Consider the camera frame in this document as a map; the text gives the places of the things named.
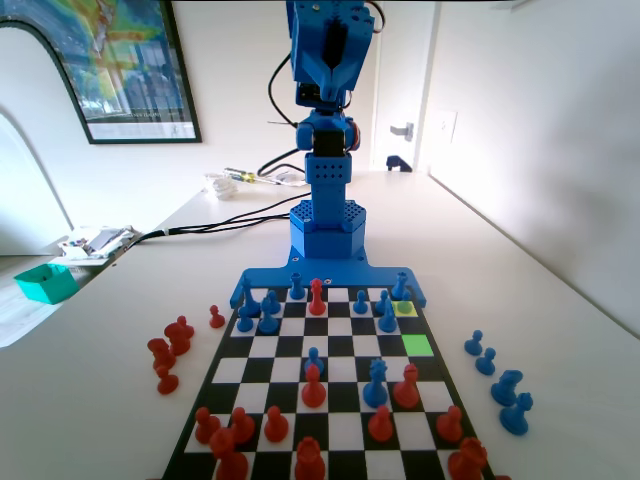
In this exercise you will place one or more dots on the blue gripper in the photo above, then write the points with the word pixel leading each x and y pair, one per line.
pixel 332 80

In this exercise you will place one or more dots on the blue chess pawn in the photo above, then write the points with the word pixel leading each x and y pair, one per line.
pixel 382 301
pixel 244 322
pixel 485 362
pixel 273 301
pixel 404 305
pixel 473 344
pixel 314 361
pixel 360 304

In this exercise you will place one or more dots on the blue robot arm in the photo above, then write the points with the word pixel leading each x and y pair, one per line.
pixel 327 200

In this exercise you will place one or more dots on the blue chess rook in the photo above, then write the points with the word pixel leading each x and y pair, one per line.
pixel 400 286
pixel 297 289

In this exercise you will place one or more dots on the red chess pawn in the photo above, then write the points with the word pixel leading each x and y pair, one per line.
pixel 205 427
pixel 167 382
pixel 186 327
pixel 381 426
pixel 243 427
pixel 276 426
pixel 216 318
pixel 313 387
pixel 450 426

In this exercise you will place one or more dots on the blue chess queen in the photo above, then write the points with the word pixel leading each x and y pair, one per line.
pixel 376 387

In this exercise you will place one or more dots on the blue chess knight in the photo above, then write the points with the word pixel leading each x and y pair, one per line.
pixel 506 387

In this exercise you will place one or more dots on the red chess queen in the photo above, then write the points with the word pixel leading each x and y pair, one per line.
pixel 309 460

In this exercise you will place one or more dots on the red chess rook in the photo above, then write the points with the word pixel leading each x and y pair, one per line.
pixel 229 457
pixel 467 460

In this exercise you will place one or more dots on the black zip tie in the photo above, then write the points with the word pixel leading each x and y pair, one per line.
pixel 282 123

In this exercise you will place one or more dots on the white paper package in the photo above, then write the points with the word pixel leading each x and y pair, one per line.
pixel 285 177

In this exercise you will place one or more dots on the white crumpled bundle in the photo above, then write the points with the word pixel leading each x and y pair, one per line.
pixel 222 187

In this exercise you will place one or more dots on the black framed map poster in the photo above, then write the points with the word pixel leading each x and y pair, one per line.
pixel 130 60

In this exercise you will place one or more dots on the black white chessboard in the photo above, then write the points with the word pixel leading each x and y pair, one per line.
pixel 345 352

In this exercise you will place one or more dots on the pile of papers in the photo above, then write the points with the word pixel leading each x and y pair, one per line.
pixel 95 242

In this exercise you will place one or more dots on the white arched panel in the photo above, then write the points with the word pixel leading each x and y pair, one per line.
pixel 30 100

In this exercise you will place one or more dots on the green plastic box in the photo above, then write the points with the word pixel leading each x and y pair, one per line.
pixel 45 285

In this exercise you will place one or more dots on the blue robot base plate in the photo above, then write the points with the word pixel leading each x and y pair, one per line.
pixel 280 277

